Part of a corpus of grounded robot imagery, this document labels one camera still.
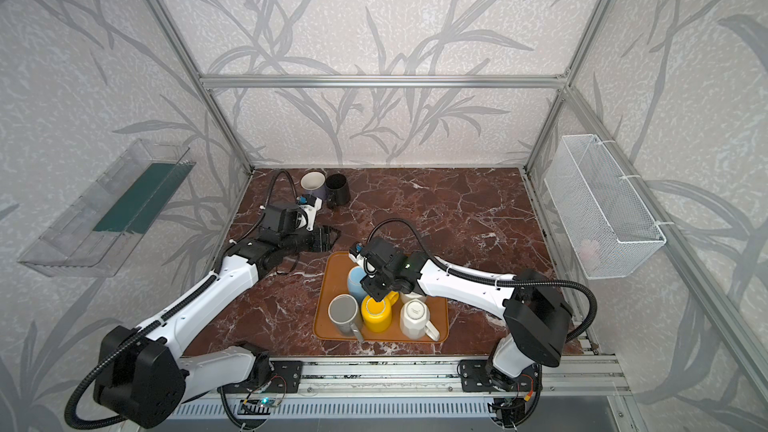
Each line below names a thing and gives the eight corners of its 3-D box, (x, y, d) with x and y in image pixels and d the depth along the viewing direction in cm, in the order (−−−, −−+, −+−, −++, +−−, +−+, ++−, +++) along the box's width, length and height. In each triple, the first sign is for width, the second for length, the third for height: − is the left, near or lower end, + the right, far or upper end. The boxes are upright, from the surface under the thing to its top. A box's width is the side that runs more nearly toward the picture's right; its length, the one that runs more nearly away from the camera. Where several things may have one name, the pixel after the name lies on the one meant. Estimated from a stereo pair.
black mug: (327, 209, 110) (322, 193, 103) (331, 190, 116) (327, 173, 109) (347, 209, 110) (343, 193, 103) (350, 190, 116) (347, 173, 109)
